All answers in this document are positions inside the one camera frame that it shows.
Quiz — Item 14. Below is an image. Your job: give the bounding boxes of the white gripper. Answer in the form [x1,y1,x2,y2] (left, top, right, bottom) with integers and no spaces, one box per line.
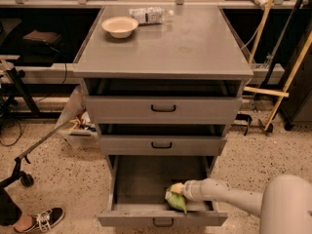
[170,180,205,201]

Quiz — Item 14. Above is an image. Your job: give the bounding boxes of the green rice chip bag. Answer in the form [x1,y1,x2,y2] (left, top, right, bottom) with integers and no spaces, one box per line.
[165,187,187,214]

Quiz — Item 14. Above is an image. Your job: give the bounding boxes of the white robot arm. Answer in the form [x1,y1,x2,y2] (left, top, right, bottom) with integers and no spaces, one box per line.
[165,175,312,234]

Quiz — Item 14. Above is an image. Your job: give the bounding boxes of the grey bottom drawer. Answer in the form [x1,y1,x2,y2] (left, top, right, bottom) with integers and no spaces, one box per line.
[98,155,227,227]

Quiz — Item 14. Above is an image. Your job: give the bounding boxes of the grey drawer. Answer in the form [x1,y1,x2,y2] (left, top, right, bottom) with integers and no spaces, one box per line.
[99,136,226,156]
[85,97,242,125]
[98,155,227,227]

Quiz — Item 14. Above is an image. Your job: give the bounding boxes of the grey middle drawer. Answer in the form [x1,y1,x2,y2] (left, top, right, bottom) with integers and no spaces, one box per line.
[99,136,226,156]

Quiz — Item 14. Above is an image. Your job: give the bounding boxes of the grey metal drawer cabinet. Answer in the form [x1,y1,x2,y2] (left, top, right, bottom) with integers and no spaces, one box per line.
[72,4,254,174]

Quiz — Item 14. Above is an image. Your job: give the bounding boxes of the grey top drawer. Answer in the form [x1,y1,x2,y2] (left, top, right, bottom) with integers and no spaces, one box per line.
[85,97,242,125]

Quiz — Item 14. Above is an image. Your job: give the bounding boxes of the clear plastic bag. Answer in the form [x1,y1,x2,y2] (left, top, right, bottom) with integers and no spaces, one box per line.
[56,85,85,128]

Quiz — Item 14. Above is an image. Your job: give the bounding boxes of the black and white sneaker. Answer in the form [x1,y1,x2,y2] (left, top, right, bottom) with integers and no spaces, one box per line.
[13,208,65,234]

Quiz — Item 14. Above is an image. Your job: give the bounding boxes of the black wheeled stand leg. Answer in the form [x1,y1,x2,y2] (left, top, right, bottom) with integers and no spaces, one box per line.
[0,122,66,188]

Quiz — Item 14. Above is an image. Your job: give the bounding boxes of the white paper bowl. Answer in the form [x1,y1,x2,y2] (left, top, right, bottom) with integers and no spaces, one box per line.
[101,17,138,39]

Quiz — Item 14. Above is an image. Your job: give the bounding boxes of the clear plastic water bottle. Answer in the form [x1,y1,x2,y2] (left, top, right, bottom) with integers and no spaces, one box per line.
[129,7,175,25]

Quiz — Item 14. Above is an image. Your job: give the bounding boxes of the black metal table leg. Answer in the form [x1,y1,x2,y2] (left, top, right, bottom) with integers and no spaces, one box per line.
[0,55,40,117]

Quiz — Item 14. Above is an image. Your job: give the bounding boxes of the dark box on shelf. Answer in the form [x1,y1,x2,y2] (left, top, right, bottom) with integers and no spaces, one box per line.
[22,30,61,46]

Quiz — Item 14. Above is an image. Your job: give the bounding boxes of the wooden easel frame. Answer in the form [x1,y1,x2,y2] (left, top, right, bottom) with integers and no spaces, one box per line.
[243,0,312,134]

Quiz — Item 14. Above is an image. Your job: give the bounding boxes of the black floor cable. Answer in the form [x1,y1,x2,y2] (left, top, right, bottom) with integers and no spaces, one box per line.
[0,115,23,148]

